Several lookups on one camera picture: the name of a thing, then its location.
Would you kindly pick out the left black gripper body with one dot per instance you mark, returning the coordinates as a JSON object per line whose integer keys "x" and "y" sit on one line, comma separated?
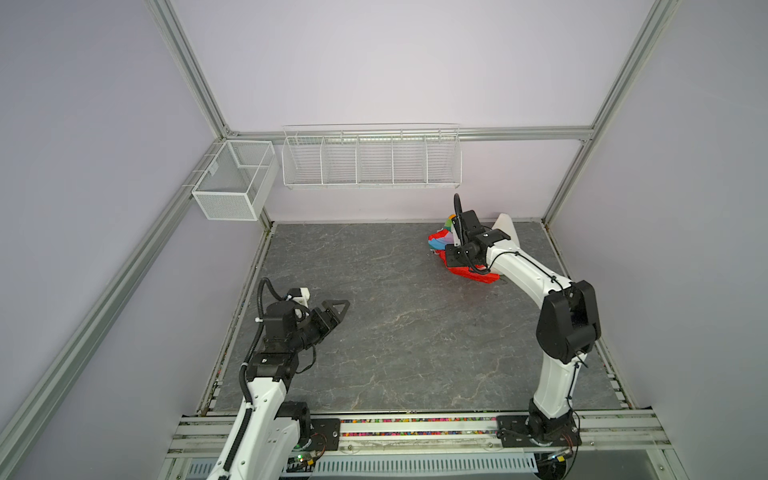
{"x": 310, "y": 331}

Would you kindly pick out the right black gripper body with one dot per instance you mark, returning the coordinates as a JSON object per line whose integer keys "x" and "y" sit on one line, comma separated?
{"x": 456, "y": 256}

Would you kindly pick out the colourful red white kids jacket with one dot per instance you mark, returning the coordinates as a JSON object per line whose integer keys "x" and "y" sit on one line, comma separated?
{"x": 442, "y": 243}

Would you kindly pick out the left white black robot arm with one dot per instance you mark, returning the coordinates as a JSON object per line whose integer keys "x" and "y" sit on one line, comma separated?
{"x": 267, "y": 427}

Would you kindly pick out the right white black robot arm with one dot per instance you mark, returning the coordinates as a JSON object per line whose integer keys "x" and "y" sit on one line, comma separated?
{"x": 568, "y": 326}

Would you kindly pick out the white mesh box basket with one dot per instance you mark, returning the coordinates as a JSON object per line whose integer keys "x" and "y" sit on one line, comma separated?
{"x": 237, "y": 181}

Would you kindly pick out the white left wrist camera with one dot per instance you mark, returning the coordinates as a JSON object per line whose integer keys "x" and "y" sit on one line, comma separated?
{"x": 300, "y": 295}

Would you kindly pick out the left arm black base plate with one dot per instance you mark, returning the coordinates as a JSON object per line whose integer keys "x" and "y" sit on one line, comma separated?
{"x": 319, "y": 434}

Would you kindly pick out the long white wire basket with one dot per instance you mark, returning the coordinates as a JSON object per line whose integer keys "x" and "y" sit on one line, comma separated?
{"x": 385, "y": 155}

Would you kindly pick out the white vented cable duct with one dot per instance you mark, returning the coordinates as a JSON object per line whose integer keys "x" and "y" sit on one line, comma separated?
{"x": 402, "y": 466}

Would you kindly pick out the aluminium front rail frame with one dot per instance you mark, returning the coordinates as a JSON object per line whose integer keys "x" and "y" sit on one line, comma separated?
{"x": 366, "y": 433}

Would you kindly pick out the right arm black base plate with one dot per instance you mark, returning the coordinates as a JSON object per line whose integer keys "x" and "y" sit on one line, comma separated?
{"x": 520, "y": 431}

